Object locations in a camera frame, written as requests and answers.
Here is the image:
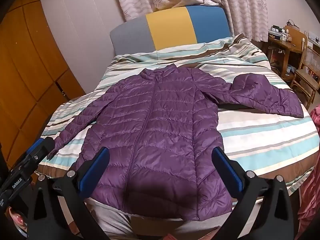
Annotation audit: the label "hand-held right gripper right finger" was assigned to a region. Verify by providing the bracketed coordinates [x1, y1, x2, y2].
[211, 147, 294, 240]

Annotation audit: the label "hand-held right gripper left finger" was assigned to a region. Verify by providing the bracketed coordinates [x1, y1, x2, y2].
[26, 147, 112, 240]

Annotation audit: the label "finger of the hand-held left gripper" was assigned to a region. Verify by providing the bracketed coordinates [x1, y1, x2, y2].
[25, 137, 55, 166]

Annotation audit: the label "purple puffer jacket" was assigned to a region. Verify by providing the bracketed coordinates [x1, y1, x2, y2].
[46, 64, 304, 222]

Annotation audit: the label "person's left hand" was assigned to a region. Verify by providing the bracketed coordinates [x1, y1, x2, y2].
[8, 206, 28, 233]

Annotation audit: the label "striped bed cover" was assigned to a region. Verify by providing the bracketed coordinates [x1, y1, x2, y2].
[35, 34, 320, 197]

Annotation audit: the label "person's grey pants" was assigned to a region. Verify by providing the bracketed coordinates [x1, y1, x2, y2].
[86, 199, 137, 240]

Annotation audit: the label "wooden wardrobe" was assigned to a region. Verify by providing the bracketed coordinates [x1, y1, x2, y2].
[0, 0, 87, 170]

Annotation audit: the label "pink cloth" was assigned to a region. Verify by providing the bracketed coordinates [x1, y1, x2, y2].
[297, 105, 320, 234]

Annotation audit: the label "wooden chair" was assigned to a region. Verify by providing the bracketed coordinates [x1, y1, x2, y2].
[290, 45, 320, 108]

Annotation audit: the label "wooden desk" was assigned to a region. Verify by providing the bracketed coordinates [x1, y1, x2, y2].
[267, 25, 308, 81]

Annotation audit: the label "box with dark lid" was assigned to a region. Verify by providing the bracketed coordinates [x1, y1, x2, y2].
[268, 30, 287, 41]

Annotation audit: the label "grey yellow blue headboard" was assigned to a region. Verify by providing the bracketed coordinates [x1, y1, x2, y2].
[109, 4, 232, 55]

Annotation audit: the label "pale patterned curtain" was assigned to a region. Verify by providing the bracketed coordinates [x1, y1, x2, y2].
[111, 0, 270, 43]

